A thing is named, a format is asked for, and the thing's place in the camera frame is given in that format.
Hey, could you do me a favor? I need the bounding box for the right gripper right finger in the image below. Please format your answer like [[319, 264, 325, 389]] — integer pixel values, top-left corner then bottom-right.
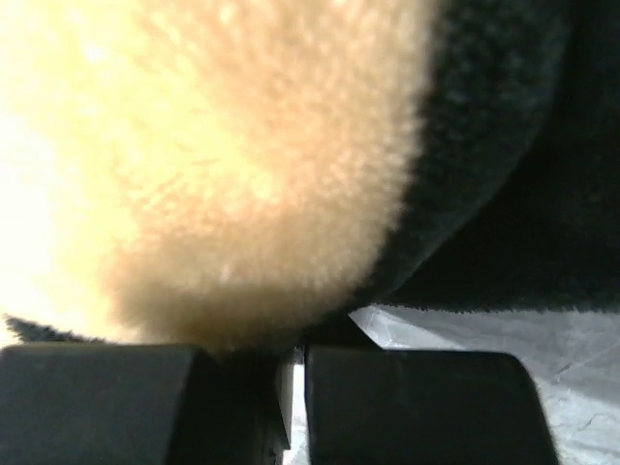
[[305, 346, 559, 465]]

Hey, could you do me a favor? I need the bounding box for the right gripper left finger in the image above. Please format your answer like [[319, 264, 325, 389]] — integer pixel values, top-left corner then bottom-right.
[[1, 344, 290, 464]]

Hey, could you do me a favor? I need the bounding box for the black pillowcase with tan flowers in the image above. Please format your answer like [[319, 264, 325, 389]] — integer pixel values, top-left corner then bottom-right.
[[1, 1, 619, 354]]

